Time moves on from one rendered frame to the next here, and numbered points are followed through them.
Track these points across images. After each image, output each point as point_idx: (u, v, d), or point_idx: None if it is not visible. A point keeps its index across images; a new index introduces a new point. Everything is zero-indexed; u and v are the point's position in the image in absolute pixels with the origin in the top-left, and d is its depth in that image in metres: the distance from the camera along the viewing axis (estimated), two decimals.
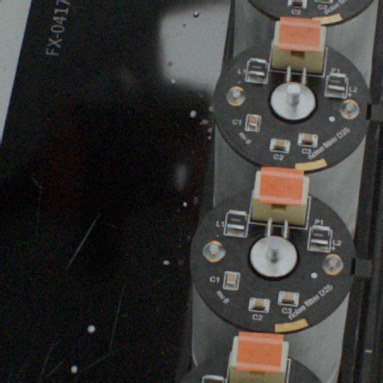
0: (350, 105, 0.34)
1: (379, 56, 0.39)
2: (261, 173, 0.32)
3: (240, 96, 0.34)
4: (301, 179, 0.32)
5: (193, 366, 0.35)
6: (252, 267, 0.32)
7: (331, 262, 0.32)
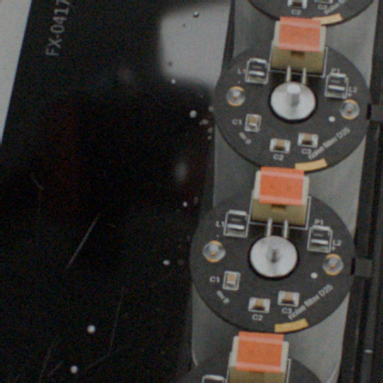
0: (350, 105, 0.34)
1: (379, 56, 0.39)
2: (261, 173, 0.32)
3: (240, 96, 0.34)
4: (301, 179, 0.32)
5: (193, 366, 0.35)
6: (252, 267, 0.32)
7: (331, 262, 0.32)
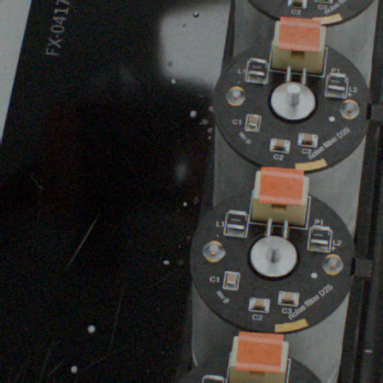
0: (350, 105, 0.34)
1: (379, 56, 0.39)
2: (261, 173, 0.32)
3: (240, 96, 0.34)
4: (301, 179, 0.32)
5: (193, 366, 0.35)
6: (252, 267, 0.32)
7: (331, 262, 0.32)
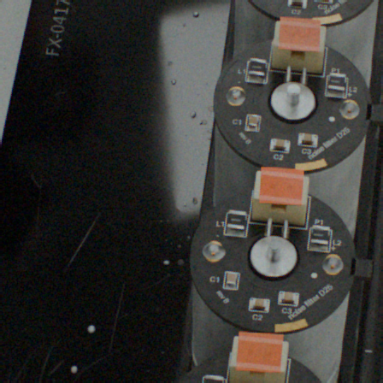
0: (350, 105, 0.34)
1: (379, 56, 0.39)
2: (261, 173, 0.32)
3: (240, 96, 0.34)
4: (301, 179, 0.32)
5: (193, 366, 0.35)
6: (252, 267, 0.32)
7: (331, 262, 0.32)
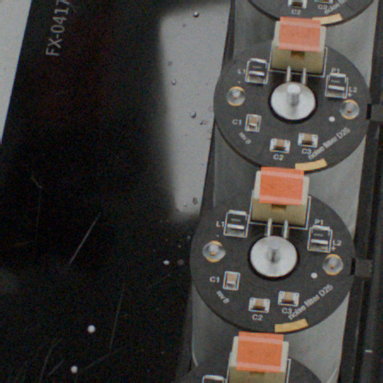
0: (350, 105, 0.34)
1: (379, 56, 0.39)
2: (261, 173, 0.32)
3: (240, 96, 0.34)
4: (301, 179, 0.32)
5: (193, 366, 0.35)
6: (252, 267, 0.32)
7: (331, 262, 0.32)
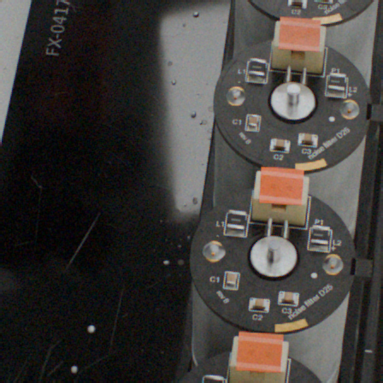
0: (350, 105, 0.34)
1: (379, 56, 0.39)
2: (261, 173, 0.32)
3: (240, 96, 0.34)
4: (301, 179, 0.32)
5: (193, 366, 0.35)
6: (252, 267, 0.32)
7: (331, 262, 0.32)
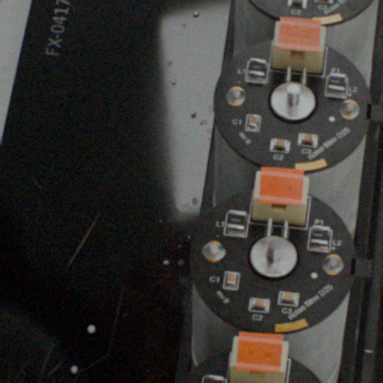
0: (350, 105, 0.34)
1: (379, 56, 0.39)
2: (261, 173, 0.32)
3: (240, 96, 0.34)
4: (301, 179, 0.32)
5: (193, 366, 0.35)
6: (252, 267, 0.32)
7: (331, 262, 0.32)
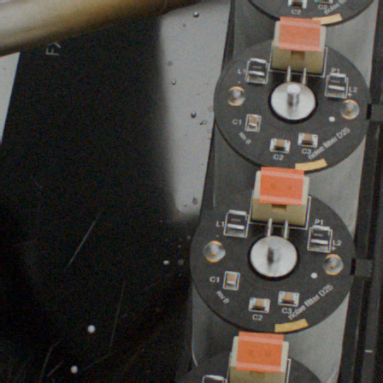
0: (350, 105, 0.34)
1: (379, 56, 0.39)
2: (261, 173, 0.32)
3: (240, 96, 0.34)
4: (301, 179, 0.32)
5: (193, 366, 0.35)
6: (252, 267, 0.32)
7: (331, 262, 0.32)
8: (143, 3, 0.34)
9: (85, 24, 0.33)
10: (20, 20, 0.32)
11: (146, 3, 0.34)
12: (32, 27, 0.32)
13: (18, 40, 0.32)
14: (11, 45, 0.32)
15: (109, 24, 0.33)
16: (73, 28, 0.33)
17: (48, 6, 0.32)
